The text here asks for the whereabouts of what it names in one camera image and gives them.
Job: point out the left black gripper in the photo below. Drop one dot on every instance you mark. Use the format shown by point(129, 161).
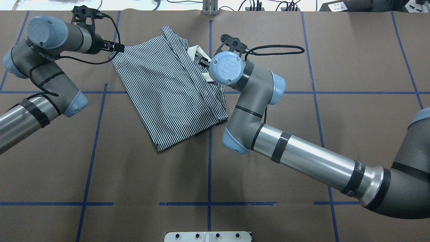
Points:
point(97, 44)

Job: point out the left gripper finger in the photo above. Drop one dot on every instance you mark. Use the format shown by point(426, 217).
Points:
point(204, 62)

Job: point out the navy white striped polo shirt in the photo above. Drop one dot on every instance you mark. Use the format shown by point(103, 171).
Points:
point(171, 91)

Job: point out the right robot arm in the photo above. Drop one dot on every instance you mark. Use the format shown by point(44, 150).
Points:
point(401, 191)

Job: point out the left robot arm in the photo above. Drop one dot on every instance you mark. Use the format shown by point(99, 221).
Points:
point(34, 58)

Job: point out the black box with white label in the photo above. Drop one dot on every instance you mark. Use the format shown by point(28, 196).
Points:
point(347, 6)

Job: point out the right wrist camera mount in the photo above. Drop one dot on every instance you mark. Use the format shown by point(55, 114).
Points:
point(232, 44)

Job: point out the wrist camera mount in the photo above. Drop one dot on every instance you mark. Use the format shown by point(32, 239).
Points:
point(232, 44)
point(85, 15)

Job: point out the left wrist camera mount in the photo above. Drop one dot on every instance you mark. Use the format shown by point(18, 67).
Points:
point(85, 15)

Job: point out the aluminium frame post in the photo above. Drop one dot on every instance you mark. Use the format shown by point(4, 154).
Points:
point(210, 7)

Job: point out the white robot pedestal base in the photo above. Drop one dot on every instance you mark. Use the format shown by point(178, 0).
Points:
point(209, 236)

